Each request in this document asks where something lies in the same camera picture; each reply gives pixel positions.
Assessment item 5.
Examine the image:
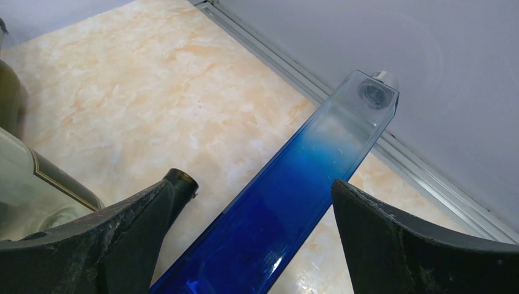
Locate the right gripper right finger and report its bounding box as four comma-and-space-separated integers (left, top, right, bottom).
331, 179, 518, 293

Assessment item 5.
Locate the dark green wine bottle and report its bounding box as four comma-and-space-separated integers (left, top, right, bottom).
0, 127, 200, 242

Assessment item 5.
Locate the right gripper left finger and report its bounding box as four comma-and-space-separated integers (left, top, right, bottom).
1, 180, 174, 293

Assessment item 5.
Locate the white label wine bottle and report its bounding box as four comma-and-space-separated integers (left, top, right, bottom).
0, 18, 23, 139

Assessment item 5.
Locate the blue square glass bottle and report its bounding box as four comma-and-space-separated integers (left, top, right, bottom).
151, 70, 399, 293

